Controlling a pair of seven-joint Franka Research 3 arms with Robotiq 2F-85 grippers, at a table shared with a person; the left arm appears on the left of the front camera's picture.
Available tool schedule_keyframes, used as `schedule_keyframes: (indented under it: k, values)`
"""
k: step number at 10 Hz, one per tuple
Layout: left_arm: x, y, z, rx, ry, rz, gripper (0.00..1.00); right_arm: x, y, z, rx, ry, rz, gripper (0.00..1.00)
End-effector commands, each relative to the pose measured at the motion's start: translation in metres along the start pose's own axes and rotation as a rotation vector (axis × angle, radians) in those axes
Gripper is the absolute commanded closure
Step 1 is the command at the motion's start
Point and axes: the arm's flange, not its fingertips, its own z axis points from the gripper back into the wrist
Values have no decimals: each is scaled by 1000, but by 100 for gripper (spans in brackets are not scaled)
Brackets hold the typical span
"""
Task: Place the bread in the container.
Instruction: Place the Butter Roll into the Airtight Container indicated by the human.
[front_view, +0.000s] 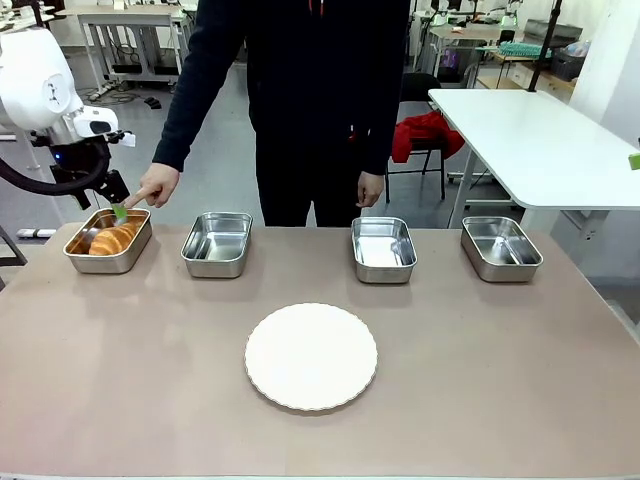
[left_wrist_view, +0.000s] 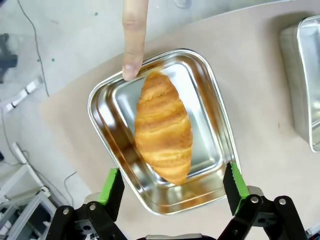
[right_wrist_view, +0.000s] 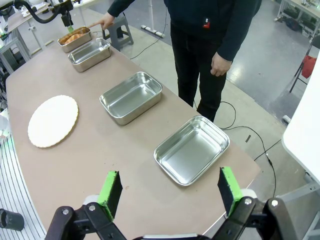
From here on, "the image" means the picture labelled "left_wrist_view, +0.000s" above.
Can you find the white bar with black bands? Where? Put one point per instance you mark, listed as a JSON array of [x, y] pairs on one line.
[[30, 87]]

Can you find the aluminium frame structure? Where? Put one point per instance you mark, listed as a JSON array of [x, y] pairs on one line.
[[27, 212]]

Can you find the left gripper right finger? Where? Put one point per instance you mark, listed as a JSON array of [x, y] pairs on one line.
[[237, 195]]

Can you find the person right hand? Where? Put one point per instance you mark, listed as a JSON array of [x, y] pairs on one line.
[[135, 37]]

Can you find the golden croissant bread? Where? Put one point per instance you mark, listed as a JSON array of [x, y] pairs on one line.
[[163, 130]]

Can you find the black floor equipment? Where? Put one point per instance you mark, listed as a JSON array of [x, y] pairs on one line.
[[7, 57]]

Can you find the steel rectangular container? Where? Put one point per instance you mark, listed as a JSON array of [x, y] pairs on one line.
[[310, 75], [207, 125]]

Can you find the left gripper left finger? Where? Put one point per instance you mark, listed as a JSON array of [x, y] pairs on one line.
[[110, 200]]

